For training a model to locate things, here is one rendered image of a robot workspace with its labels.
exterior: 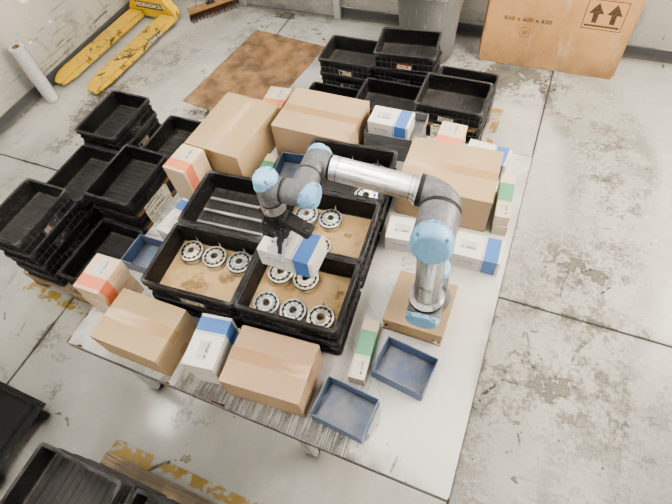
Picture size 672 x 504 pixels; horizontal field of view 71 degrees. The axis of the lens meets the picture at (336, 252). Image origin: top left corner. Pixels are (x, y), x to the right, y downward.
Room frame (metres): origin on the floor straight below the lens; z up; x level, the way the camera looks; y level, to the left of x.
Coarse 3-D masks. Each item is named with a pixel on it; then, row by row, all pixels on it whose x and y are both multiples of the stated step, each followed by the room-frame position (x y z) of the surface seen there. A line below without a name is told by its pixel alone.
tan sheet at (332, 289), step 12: (264, 276) 1.01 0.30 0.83; (324, 276) 0.97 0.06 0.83; (336, 276) 0.96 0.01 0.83; (264, 288) 0.96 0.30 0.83; (276, 288) 0.95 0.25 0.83; (288, 288) 0.94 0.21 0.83; (324, 288) 0.91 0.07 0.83; (336, 288) 0.91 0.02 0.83; (252, 300) 0.91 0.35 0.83; (312, 300) 0.87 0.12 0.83; (324, 300) 0.86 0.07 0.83; (336, 300) 0.85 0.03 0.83; (336, 312) 0.80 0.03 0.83
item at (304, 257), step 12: (264, 240) 0.96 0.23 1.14; (288, 240) 0.94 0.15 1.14; (300, 240) 0.93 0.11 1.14; (312, 240) 0.93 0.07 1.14; (324, 240) 0.93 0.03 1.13; (264, 252) 0.91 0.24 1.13; (288, 252) 0.89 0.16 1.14; (300, 252) 0.89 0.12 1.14; (312, 252) 0.88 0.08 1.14; (324, 252) 0.92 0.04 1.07; (276, 264) 0.90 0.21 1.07; (288, 264) 0.87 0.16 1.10; (300, 264) 0.85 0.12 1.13; (312, 264) 0.84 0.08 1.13; (312, 276) 0.83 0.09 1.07
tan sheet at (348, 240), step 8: (296, 208) 1.34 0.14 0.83; (344, 216) 1.25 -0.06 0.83; (352, 216) 1.24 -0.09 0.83; (344, 224) 1.21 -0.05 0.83; (352, 224) 1.20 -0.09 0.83; (360, 224) 1.20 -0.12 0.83; (368, 224) 1.19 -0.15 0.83; (320, 232) 1.19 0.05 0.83; (328, 232) 1.18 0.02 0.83; (336, 232) 1.17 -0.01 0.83; (344, 232) 1.17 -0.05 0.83; (352, 232) 1.16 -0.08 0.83; (360, 232) 1.15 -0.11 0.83; (336, 240) 1.13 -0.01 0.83; (344, 240) 1.13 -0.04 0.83; (352, 240) 1.12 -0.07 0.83; (360, 240) 1.11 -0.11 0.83; (336, 248) 1.09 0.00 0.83; (344, 248) 1.09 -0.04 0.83; (352, 248) 1.08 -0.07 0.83; (360, 248) 1.07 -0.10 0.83; (352, 256) 1.04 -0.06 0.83
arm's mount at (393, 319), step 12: (408, 276) 0.94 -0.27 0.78; (396, 288) 0.89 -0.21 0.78; (408, 288) 0.88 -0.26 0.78; (456, 288) 0.85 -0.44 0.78; (396, 300) 0.84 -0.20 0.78; (408, 300) 0.83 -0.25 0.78; (396, 312) 0.79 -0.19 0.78; (444, 312) 0.76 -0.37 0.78; (384, 324) 0.78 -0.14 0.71; (396, 324) 0.74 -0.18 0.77; (408, 324) 0.73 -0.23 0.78; (444, 324) 0.71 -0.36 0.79; (420, 336) 0.70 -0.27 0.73; (432, 336) 0.68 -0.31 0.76
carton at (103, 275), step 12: (96, 264) 1.13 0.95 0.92; (108, 264) 1.12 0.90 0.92; (120, 264) 1.12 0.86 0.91; (84, 276) 1.08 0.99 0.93; (96, 276) 1.07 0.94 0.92; (108, 276) 1.06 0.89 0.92; (120, 276) 1.09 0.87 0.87; (84, 288) 1.02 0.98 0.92; (96, 288) 1.01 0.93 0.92; (108, 288) 1.03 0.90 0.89; (108, 300) 1.00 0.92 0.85
